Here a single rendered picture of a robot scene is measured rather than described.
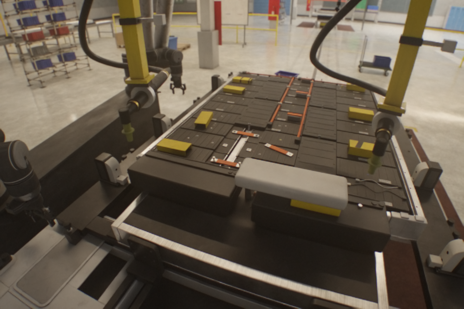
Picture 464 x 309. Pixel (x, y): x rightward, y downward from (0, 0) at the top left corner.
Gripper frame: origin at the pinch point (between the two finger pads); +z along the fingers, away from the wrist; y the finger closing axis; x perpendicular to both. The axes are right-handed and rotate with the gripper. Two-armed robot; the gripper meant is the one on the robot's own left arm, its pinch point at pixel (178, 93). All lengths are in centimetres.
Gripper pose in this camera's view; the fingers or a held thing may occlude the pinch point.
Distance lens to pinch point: 230.7
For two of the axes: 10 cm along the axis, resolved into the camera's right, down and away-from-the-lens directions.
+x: -2.1, 4.9, -8.5
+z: 0.0, 8.6, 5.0
